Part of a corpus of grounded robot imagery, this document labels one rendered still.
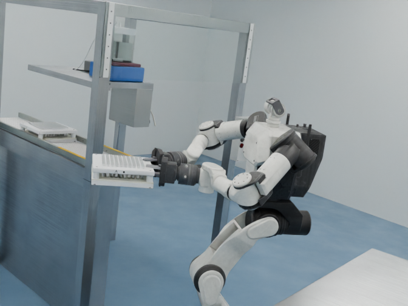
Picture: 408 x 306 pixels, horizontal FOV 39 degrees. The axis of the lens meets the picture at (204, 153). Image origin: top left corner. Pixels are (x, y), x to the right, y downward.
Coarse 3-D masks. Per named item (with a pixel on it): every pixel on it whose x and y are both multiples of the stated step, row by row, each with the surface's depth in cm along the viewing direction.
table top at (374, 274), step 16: (368, 256) 220; (384, 256) 222; (336, 272) 201; (352, 272) 202; (368, 272) 204; (384, 272) 206; (400, 272) 208; (304, 288) 184; (320, 288) 186; (336, 288) 187; (352, 288) 189; (368, 288) 190; (384, 288) 192; (400, 288) 194; (288, 304) 172; (304, 304) 173; (320, 304) 174; (336, 304) 176; (352, 304) 177; (368, 304) 178; (384, 304) 180; (400, 304) 181
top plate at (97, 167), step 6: (96, 156) 244; (96, 162) 234; (114, 162) 238; (144, 162) 244; (150, 162) 245; (96, 168) 226; (102, 168) 226; (108, 168) 227; (114, 168) 228; (120, 168) 229; (126, 168) 230; (132, 168) 231; (138, 168) 232; (144, 168) 234; (150, 168) 235; (132, 174) 229; (138, 174) 229; (144, 174) 230; (150, 174) 230
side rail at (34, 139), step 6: (0, 126) 354; (6, 126) 348; (12, 126) 345; (18, 132) 338; (24, 132) 333; (30, 138) 328; (36, 138) 323; (42, 144) 318; (48, 144) 314; (54, 144) 312; (54, 150) 310; (60, 150) 305; (66, 156) 301; (72, 156) 297; (78, 162) 294; (84, 162) 290
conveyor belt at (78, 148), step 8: (0, 120) 376; (8, 120) 380; (16, 120) 383; (24, 120) 386; (56, 144) 328; (64, 144) 331; (72, 144) 333; (80, 144) 336; (56, 152) 312; (80, 152) 317; (72, 160) 301
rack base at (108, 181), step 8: (104, 176) 232; (144, 176) 239; (96, 184) 227; (104, 184) 228; (112, 184) 228; (120, 184) 229; (128, 184) 230; (136, 184) 230; (144, 184) 231; (152, 184) 231
